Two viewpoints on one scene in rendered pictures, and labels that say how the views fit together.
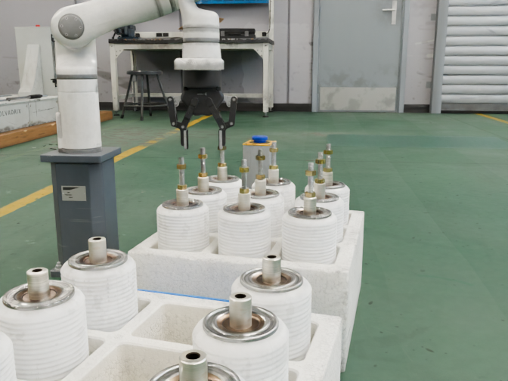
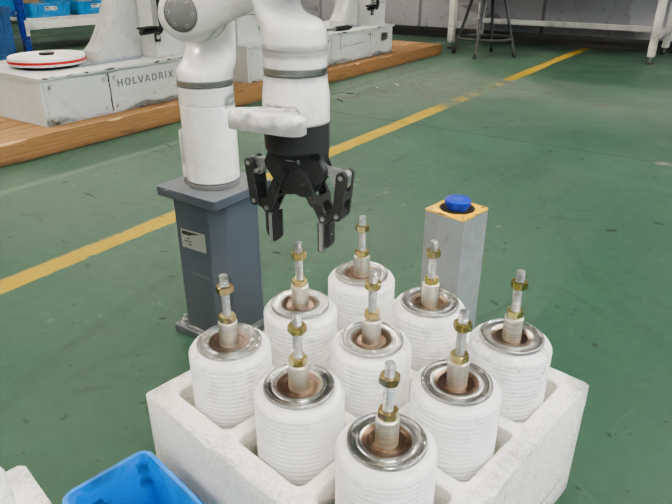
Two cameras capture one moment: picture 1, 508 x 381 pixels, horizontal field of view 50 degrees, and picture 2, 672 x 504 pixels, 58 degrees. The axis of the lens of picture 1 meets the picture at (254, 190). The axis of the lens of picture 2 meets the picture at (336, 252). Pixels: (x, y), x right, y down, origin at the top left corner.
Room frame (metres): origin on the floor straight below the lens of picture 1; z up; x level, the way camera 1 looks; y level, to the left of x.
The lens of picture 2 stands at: (0.51, -0.26, 0.65)
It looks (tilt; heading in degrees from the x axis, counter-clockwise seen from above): 26 degrees down; 28
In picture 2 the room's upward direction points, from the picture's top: straight up
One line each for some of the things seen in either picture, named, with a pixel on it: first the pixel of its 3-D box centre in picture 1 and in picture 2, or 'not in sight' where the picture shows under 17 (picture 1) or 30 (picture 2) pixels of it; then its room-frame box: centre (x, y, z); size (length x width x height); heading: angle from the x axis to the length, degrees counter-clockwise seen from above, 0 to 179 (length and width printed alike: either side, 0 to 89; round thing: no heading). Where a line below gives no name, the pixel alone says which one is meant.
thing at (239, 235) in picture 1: (244, 257); (301, 451); (0.94, 0.02, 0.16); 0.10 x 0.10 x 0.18
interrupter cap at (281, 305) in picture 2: (203, 190); (300, 304); (1.09, 0.10, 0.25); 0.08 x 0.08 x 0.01
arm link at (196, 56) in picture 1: (200, 54); (287, 95); (1.07, 0.10, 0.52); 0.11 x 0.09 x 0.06; 1
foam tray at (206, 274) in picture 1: (260, 270); (368, 443); (1.06, -0.01, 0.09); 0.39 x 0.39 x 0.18; 75
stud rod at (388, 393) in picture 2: (310, 184); (388, 397); (0.91, -0.10, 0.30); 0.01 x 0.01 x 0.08
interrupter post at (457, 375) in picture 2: (319, 190); (457, 372); (1.03, -0.13, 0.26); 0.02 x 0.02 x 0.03
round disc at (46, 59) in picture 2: not in sight; (47, 58); (2.23, 2.02, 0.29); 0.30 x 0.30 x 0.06
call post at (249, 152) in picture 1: (259, 203); (448, 297); (1.36, -0.01, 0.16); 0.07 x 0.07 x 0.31; 75
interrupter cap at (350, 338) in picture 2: (260, 193); (371, 339); (1.06, -0.01, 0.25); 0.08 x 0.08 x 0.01
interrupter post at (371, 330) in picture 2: (260, 187); (371, 330); (1.06, -0.01, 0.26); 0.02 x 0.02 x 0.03
